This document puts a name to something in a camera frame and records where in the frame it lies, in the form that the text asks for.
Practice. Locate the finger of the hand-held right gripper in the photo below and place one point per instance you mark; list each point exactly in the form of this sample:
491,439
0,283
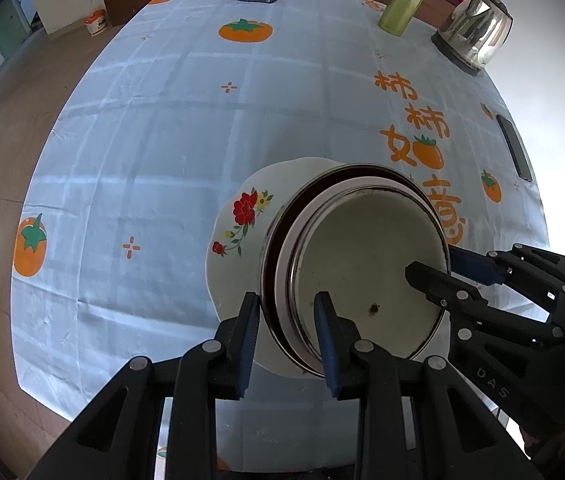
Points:
472,266
432,282

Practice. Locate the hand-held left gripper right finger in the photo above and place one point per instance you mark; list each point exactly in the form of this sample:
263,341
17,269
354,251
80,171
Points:
325,347

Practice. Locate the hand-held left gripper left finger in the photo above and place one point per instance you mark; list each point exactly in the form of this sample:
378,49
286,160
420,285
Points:
248,342

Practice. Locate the stainless steel bowl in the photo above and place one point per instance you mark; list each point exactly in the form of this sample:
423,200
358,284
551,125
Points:
269,270

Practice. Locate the white plate with red flowers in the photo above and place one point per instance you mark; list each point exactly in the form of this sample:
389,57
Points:
242,260

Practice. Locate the black smartphone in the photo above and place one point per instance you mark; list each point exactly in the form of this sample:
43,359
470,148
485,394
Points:
514,147

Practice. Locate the light blue persimmon print tablecloth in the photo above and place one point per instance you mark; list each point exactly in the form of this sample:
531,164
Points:
137,160

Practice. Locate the stainless steel electric kettle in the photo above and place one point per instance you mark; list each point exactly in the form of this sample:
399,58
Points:
477,30

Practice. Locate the green thermos bottle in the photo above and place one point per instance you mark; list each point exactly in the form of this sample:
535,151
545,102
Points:
405,2

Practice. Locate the white plastic bucket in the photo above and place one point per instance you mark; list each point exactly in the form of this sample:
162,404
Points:
96,22

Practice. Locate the green door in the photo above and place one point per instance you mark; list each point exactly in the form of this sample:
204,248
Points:
5,27

